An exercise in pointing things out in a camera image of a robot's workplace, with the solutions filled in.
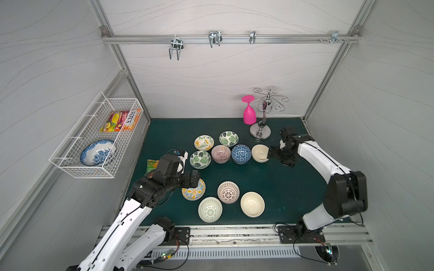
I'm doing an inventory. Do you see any cream plain bowl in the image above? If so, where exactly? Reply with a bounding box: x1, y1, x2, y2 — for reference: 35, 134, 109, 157
240, 192, 266, 218
252, 144, 269, 163

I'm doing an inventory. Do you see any green lattice pattern bowl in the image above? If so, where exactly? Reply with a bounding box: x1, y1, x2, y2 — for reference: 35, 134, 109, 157
198, 197, 223, 223

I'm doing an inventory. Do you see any maroon lattice pattern bowl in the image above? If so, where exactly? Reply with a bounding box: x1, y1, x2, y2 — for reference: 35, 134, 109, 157
217, 181, 240, 204

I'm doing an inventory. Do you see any blue triangle pattern bowl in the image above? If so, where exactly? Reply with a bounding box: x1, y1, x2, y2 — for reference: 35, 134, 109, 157
231, 144, 252, 164

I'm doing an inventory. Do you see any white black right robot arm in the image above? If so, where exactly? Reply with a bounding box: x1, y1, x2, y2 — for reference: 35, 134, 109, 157
267, 126, 368, 236

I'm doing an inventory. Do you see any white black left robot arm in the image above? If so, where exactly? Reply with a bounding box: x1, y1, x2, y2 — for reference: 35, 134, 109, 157
68, 149, 200, 271

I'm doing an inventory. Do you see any yellow blue floral bowl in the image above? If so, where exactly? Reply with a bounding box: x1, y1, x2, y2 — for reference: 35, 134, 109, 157
182, 178, 206, 201

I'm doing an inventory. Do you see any green monstera leaf bowl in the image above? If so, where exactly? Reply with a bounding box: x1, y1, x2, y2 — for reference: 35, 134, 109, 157
189, 151, 211, 169

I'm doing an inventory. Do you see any silver glass holder stand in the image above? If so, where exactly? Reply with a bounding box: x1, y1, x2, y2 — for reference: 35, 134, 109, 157
250, 88, 289, 141

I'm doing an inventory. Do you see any yellow flower leaf bowl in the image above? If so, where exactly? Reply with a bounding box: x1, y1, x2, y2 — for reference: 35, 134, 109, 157
194, 135, 215, 151

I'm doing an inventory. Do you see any green orange snack packet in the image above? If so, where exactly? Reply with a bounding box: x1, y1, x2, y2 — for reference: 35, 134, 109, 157
146, 159, 159, 173

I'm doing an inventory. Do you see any pink wine glass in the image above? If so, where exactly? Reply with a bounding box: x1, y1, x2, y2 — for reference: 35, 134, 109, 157
241, 95, 257, 125

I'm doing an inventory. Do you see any white vented strip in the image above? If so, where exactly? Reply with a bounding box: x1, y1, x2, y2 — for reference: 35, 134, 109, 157
170, 246, 301, 260

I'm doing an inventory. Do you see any colourful snack packet in basket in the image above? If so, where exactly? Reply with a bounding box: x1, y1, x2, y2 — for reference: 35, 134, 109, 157
99, 108, 141, 133

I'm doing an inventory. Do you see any blue white bowl in basket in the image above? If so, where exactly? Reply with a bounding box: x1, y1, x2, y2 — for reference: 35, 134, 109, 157
80, 140, 116, 167

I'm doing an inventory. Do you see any small metal hook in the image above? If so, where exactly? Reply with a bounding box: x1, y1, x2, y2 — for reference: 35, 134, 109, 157
249, 30, 256, 45

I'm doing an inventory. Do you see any metal hook right end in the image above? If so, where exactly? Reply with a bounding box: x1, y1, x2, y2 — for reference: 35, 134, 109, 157
318, 31, 349, 44

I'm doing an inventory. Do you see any metal double hook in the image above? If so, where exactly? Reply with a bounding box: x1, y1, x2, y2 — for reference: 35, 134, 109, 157
208, 30, 223, 48
168, 37, 184, 61

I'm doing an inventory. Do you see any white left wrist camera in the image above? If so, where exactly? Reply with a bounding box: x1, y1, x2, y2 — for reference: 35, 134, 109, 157
176, 149, 189, 173

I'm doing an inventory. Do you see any black cable left base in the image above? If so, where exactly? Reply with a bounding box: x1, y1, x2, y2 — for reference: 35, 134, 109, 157
138, 235, 191, 270

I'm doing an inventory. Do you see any black cable base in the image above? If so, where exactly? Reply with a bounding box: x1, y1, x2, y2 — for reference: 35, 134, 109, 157
138, 235, 191, 270
274, 223, 338, 265

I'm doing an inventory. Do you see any black cable right base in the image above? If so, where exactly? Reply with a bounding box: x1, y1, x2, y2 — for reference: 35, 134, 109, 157
274, 223, 338, 265

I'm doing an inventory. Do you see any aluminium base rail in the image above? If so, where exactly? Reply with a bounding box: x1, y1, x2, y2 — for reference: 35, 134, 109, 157
188, 223, 374, 248

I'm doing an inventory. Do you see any white wire basket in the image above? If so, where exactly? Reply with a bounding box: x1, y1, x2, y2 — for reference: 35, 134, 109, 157
49, 93, 143, 178

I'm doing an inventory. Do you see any aluminium top rail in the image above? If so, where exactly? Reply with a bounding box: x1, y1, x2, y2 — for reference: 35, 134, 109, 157
102, 33, 362, 45

